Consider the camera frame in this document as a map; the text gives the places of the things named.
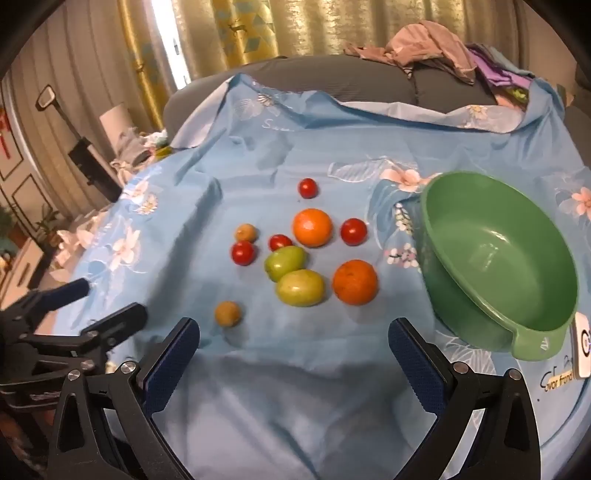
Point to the white paper roll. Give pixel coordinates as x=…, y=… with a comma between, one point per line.
x=118, y=127

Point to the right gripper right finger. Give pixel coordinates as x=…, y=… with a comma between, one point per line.
x=506, y=445

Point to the purple clothes pile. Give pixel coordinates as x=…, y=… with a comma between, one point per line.
x=509, y=84

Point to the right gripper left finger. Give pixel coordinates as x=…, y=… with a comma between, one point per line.
x=103, y=426

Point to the golden curtain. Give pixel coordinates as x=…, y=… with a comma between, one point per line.
x=172, y=43

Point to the red cherry tomato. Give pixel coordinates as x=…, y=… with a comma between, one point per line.
x=308, y=188
x=279, y=241
x=354, y=231
x=243, y=253

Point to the green plastic bowl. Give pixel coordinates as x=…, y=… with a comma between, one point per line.
x=498, y=271

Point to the black upright vacuum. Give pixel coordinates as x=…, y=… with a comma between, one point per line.
x=97, y=171

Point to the green tomato front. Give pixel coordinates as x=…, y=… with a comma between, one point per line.
x=301, y=288

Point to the orange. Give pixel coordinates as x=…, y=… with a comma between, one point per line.
x=355, y=282
x=312, y=227

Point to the small brown fruit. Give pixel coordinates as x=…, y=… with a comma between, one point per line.
x=227, y=314
x=246, y=233

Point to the blue floral cloth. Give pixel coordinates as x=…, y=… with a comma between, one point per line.
x=315, y=392

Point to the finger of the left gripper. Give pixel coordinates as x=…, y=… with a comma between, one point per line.
x=37, y=304
x=100, y=337

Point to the small brown fruit front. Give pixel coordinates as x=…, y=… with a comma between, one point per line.
x=227, y=314

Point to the pink grey clothes pile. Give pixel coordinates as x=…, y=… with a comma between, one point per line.
x=427, y=43

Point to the grey sofa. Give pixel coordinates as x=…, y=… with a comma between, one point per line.
x=323, y=78

